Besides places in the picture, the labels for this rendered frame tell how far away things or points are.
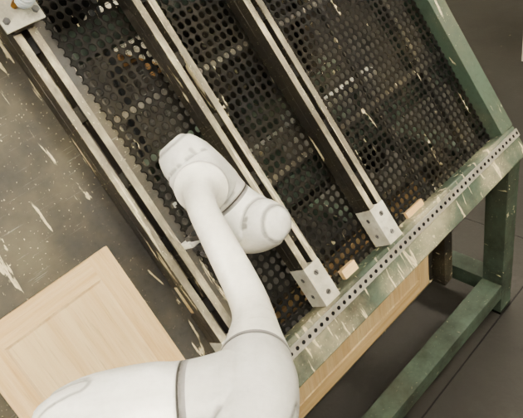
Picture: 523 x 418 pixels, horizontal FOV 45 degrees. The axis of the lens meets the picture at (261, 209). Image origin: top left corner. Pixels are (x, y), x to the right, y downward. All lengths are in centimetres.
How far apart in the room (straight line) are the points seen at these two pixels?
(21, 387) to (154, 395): 80
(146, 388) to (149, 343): 84
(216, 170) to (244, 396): 55
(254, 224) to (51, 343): 58
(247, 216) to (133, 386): 53
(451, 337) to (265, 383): 197
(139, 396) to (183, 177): 52
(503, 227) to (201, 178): 173
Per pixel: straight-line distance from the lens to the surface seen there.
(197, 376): 76
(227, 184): 119
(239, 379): 76
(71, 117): 156
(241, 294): 97
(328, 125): 189
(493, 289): 287
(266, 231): 120
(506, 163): 244
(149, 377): 78
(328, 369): 238
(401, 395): 251
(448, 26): 241
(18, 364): 153
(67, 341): 155
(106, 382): 79
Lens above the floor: 221
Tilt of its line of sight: 36 degrees down
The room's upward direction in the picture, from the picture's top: 13 degrees counter-clockwise
